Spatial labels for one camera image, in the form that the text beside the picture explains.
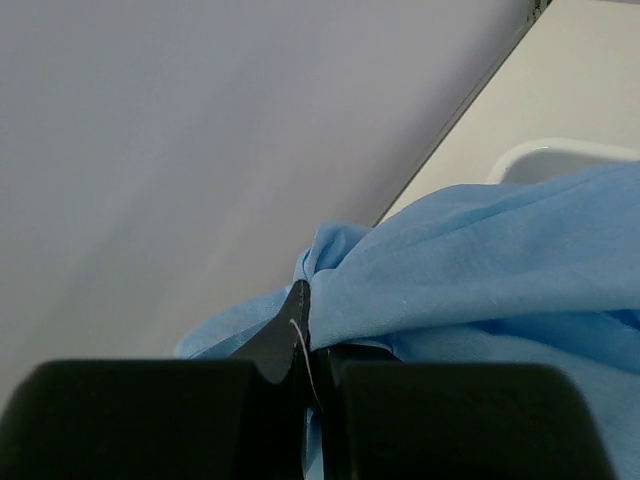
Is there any white plastic basket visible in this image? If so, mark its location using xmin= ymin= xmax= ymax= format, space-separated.
xmin=486 ymin=138 xmax=639 ymax=184

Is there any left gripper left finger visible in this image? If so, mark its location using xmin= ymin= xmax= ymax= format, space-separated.
xmin=1 ymin=280 xmax=310 ymax=479

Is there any blue shirt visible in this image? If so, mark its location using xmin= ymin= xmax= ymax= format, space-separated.
xmin=177 ymin=162 xmax=639 ymax=479

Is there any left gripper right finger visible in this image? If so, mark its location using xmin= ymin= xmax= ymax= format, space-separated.
xmin=314 ymin=346 xmax=615 ymax=479

